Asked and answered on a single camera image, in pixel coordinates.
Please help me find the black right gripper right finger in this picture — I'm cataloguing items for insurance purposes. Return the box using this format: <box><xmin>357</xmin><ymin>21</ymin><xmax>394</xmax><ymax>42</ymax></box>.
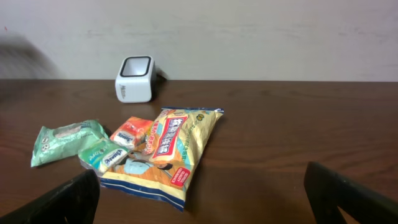
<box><xmin>304</xmin><ymin>162</ymin><xmax>397</xmax><ymax>223</ymax></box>

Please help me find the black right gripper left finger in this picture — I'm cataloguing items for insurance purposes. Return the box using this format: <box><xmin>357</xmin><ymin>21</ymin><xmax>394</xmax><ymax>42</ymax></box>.
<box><xmin>1</xmin><ymin>170</ymin><xmax>100</xmax><ymax>224</ymax></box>

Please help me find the green tissue pack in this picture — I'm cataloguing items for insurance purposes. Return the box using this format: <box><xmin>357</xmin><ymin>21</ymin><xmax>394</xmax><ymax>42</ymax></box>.
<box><xmin>78</xmin><ymin>138</ymin><xmax>130</xmax><ymax>177</ymax></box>

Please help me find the teal snack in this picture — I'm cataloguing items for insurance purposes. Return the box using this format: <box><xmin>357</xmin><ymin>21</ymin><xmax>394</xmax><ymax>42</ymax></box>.
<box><xmin>30</xmin><ymin>119</ymin><xmax>108</xmax><ymax>167</ymax></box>

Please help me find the orange small packet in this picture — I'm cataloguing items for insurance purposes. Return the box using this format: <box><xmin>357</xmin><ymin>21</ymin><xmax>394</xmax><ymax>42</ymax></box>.
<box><xmin>110</xmin><ymin>116</ymin><xmax>153</xmax><ymax>151</ymax></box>

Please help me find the yellow snack bag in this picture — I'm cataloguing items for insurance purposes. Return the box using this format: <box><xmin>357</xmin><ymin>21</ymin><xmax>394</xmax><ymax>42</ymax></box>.
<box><xmin>100</xmin><ymin>107</ymin><xmax>224</xmax><ymax>211</ymax></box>

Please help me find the white barcode scanner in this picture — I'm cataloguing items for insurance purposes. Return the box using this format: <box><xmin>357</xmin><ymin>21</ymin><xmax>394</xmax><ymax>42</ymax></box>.
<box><xmin>115</xmin><ymin>55</ymin><xmax>157</xmax><ymax>103</ymax></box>

